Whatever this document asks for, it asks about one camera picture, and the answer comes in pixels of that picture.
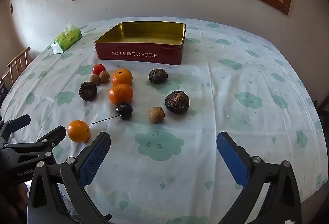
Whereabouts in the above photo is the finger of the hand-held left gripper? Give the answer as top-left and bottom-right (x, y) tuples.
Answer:
(0, 114), (31, 146)
(2, 125), (67, 158)

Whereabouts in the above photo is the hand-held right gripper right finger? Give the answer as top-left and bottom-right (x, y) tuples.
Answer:
(216, 131), (302, 224)

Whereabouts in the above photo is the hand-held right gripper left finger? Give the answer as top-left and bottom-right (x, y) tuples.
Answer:
(27, 131), (111, 224)

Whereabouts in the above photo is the orange mandarin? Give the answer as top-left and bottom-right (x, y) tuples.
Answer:
(108, 84), (134, 105)
(111, 68), (133, 86)
(67, 120), (91, 143)

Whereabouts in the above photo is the dark cherry with stem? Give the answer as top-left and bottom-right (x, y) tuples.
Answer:
(92, 103), (133, 125)

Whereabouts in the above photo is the large dark water chestnut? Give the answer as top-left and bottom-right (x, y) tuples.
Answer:
(165, 91), (190, 114)

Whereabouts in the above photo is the red cherry tomato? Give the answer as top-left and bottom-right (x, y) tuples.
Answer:
(93, 64), (106, 76)

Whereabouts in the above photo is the dark passion fruit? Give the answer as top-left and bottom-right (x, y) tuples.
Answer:
(148, 68), (168, 84)

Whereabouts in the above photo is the red and gold tin box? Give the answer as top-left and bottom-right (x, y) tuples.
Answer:
(94, 21), (187, 66)

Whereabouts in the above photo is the person's left forearm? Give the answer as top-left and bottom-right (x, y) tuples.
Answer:
(14, 181), (29, 214)

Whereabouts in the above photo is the white cloud print tablecloth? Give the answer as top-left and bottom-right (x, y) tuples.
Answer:
(0, 16), (327, 224)

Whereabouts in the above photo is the wooden chair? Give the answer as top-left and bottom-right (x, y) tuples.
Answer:
(0, 46), (31, 91)

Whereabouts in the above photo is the green tissue pack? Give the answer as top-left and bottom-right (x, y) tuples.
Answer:
(51, 21), (83, 54)

